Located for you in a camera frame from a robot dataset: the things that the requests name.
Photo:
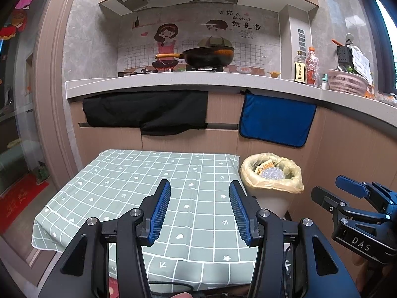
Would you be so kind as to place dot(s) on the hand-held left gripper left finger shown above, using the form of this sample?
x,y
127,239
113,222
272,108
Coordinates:
x,y
159,214

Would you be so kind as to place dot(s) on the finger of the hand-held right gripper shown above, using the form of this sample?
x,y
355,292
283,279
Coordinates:
x,y
325,197
350,186

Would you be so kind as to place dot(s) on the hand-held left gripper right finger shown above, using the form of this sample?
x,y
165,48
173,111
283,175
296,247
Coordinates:
x,y
241,214

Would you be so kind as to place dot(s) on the white dustbin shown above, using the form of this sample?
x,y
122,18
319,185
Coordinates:
x,y
269,205

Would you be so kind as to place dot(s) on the bin with yellow bag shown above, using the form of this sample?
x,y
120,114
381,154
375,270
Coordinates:
x,y
291,177

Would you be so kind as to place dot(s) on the silver foil wrapper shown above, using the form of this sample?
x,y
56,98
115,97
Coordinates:
x,y
271,173

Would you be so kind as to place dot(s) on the yellow printed snack wrapper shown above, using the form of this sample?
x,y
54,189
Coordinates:
x,y
264,165

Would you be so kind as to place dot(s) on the person's left hand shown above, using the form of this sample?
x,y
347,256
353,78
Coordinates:
x,y
183,295

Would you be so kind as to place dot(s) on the green checked tablecloth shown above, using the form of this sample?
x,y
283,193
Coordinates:
x,y
192,173

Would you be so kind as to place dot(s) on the blue towel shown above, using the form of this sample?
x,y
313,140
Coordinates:
x,y
276,118

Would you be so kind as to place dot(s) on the pink plastic basket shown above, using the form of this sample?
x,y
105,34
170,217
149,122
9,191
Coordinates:
x,y
347,83

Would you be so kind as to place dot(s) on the small clear bottle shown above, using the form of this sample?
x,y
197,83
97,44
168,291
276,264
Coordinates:
x,y
324,82

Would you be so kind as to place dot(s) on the black cloth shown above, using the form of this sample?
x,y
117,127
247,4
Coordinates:
x,y
139,108

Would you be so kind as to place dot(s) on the orange cap plastic bottle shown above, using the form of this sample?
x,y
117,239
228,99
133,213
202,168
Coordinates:
x,y
312,68

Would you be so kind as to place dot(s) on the white cloth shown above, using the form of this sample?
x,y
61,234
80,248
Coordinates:
x,y
361,62

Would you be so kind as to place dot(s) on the dark sauce bottle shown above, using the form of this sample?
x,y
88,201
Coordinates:
x,y
300,71

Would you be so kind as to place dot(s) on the black utensil holder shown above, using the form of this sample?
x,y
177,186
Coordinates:
x,y
343,56

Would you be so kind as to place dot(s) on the small yellow container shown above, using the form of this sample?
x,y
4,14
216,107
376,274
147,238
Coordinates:
x,y
274,74

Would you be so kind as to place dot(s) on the grey kitchen countertop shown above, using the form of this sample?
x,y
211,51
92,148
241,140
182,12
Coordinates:
x,y
217,82

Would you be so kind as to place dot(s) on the red floor mat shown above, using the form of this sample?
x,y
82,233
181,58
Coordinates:
x,y
18,198

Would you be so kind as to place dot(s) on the black gas stove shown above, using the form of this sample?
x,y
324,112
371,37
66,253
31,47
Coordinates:
x,y
204,68

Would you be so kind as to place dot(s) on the white vent grille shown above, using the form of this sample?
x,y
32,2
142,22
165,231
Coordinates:
x,y
301,38

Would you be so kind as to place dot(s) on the window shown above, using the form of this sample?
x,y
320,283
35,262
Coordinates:
x,y
386,28

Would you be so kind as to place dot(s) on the red figure door sticker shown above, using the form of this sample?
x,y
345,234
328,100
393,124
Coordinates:
x,y
14,24

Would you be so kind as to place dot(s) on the cartoon wall sticker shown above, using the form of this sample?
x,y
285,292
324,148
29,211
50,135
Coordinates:
x,y
164,34

